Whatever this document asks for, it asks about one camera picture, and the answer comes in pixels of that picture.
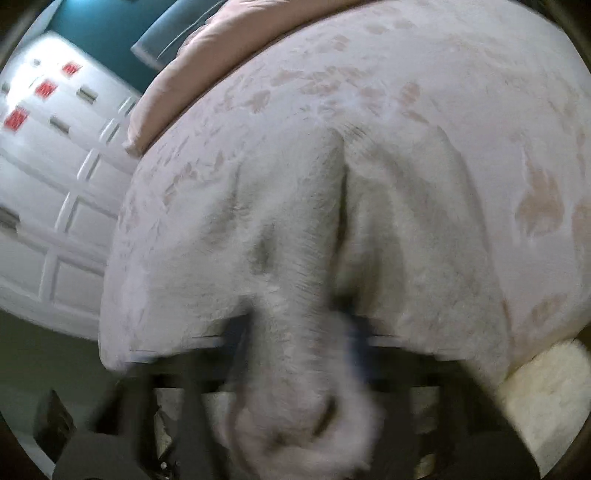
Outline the light grey knit garment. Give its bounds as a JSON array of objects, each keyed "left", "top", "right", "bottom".
[{"left": 149, "top": 125, "right": 509, "bottom": 479}]

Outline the cream fluffy rug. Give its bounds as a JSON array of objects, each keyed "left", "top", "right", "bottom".
[{"left": 498, "top": 339, "right": 590, "bottom": 475}]

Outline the floral pink bed cover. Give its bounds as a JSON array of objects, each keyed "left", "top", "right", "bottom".
[{"left": 99, "top": 1, "right": 590, "bottom": 379}]

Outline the white panelled wardrobe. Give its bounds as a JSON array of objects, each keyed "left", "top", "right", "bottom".
[{"left": 1, "top": 32, "right": 139, "bottom": 340}]

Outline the teal pillow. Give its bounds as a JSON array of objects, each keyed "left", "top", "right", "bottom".
[{"left": 131, "top": 0, "right": 225, "bottom": 71}]

